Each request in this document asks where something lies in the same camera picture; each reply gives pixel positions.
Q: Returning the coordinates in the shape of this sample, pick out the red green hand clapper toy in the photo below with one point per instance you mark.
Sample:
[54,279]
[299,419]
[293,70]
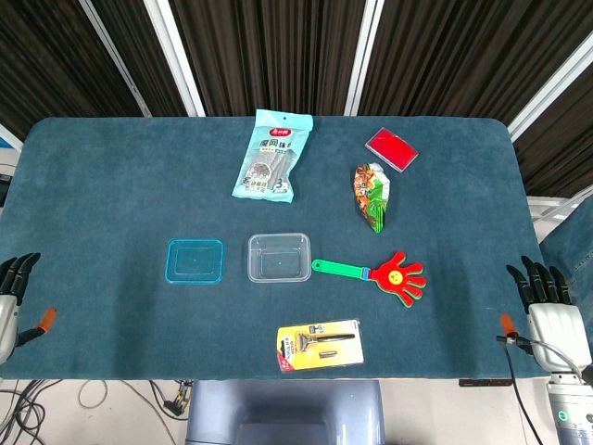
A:
[396,278]

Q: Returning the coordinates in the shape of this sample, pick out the white metal rack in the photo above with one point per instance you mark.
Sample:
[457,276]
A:
[544,204]

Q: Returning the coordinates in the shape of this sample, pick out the black pleated curtain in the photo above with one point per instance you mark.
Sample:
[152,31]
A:
[278,46]

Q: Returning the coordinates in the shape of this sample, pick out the red flat ink pad case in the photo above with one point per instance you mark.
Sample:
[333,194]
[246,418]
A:
[391,149]

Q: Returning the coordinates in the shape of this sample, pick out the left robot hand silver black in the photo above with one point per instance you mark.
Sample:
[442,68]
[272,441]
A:
[9,320]

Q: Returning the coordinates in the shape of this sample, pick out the clear plastic food container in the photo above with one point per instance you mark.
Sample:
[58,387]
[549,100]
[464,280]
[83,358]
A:
[279,259]

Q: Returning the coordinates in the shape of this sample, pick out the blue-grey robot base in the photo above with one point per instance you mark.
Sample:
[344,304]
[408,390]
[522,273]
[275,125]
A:
[287,417]

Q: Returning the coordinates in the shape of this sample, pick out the white blue panel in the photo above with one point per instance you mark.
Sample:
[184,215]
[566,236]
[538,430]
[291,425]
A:
[9,139]

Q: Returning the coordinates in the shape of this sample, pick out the blue denim fabric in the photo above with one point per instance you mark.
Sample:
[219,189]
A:
[574,241]

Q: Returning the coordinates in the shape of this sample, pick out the black table edge bracket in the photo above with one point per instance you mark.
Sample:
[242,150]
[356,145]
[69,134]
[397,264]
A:
[486,383]

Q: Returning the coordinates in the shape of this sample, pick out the teal table cloth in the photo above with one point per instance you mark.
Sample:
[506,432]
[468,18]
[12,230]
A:
[116,185]

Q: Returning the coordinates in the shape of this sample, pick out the black power plug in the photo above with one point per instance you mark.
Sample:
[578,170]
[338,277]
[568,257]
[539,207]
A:
[176,403]

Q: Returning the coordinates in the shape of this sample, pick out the blue plastic lid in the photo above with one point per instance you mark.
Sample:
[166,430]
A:
[194,261]

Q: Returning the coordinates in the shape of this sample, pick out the teal dishcloth package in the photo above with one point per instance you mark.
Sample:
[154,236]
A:
[271,157]

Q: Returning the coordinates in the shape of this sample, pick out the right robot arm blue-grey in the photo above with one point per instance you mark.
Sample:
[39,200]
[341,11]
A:
[570,417]

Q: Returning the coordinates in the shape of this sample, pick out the white frame post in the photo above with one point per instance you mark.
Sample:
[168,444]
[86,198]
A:
[551,92]
[363,58]
[176,58]
[116,58]

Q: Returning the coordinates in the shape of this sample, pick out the yellow razor blister pack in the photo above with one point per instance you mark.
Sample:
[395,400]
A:
[319,347]

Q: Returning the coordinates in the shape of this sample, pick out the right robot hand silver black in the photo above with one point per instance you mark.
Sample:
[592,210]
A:
[558,331]

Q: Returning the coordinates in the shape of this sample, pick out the green orange snack bag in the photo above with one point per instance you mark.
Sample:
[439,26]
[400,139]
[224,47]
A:
[373,197]

